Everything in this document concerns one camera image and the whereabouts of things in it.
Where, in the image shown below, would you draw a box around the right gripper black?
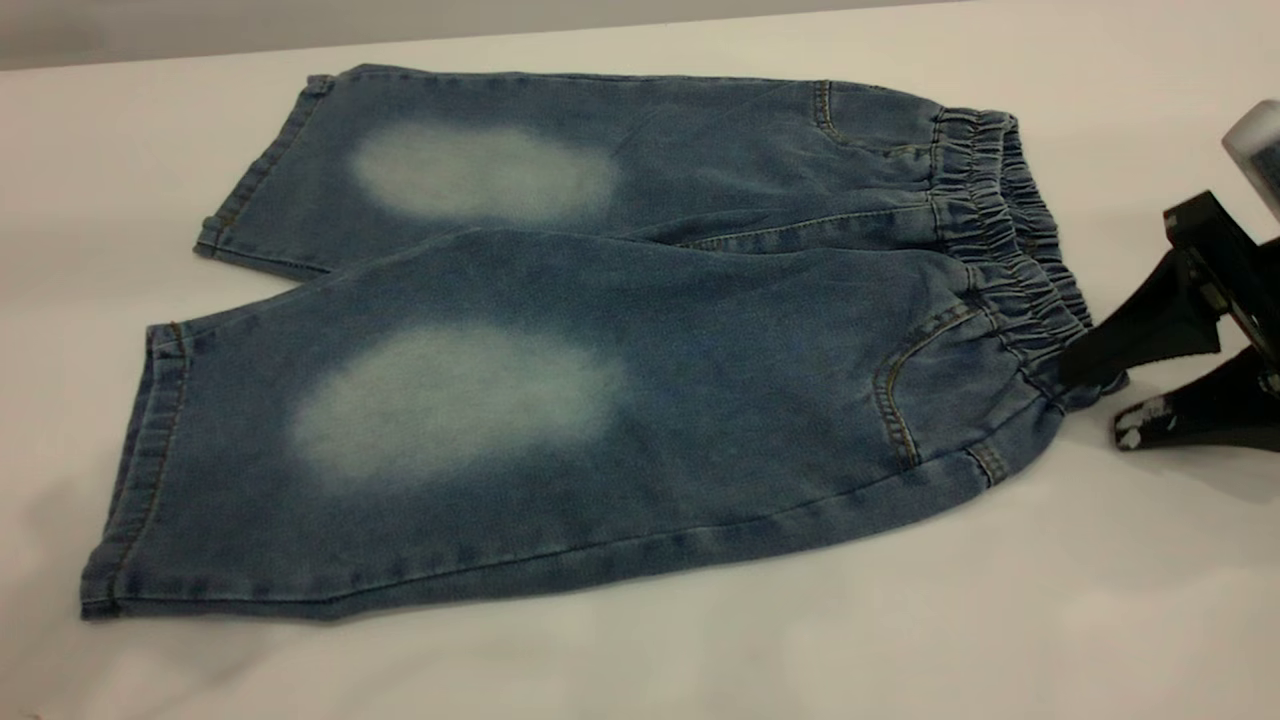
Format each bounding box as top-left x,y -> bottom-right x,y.
1058,190 -> 1280,454

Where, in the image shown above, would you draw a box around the blue denim shorts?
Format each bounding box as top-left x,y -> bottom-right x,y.
80,63 -> 1131,623

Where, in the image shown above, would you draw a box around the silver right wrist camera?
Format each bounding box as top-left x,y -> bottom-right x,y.
1222,98 -> 1280,223

